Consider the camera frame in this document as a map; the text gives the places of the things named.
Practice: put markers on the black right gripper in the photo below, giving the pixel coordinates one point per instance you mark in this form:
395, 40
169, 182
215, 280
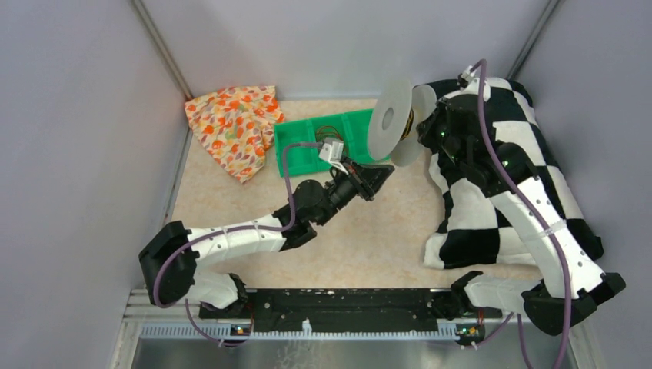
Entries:
425, 128

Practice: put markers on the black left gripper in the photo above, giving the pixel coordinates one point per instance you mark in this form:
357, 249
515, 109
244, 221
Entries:
366, 179

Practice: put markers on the white perforated cable spool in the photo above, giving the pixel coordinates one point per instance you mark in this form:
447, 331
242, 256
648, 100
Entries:
392, 130

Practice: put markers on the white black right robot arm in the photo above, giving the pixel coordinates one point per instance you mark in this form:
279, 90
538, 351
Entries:
572, 286

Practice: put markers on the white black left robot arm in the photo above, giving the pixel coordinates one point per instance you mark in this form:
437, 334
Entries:
175, 262

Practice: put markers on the green plastic divided bin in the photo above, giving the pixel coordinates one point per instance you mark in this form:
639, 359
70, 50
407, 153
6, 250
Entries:
350, 127

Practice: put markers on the black white checkered pillow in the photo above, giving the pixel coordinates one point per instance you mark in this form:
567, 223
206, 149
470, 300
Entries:
473, 230

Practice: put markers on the orange floral cloth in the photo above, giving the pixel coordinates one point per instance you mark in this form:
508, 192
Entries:
235, 125

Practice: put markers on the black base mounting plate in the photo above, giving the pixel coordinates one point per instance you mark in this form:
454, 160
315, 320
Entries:
365, 310

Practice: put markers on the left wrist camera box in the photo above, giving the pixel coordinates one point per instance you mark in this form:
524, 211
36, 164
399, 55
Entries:
331, 151

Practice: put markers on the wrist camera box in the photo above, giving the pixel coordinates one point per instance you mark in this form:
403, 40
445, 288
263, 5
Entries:
331, 151
469, 79

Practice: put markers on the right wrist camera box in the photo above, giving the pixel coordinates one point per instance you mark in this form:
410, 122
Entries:
469, 79

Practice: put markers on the aluminium front rail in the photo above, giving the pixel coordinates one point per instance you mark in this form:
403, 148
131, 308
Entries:
144, 321

